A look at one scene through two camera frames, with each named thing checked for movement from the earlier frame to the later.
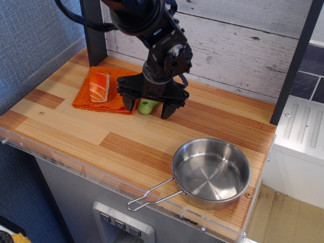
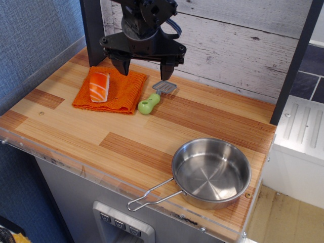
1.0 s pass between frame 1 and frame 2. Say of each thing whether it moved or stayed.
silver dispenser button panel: stayed
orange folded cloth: stayed
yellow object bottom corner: stayed
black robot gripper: moved
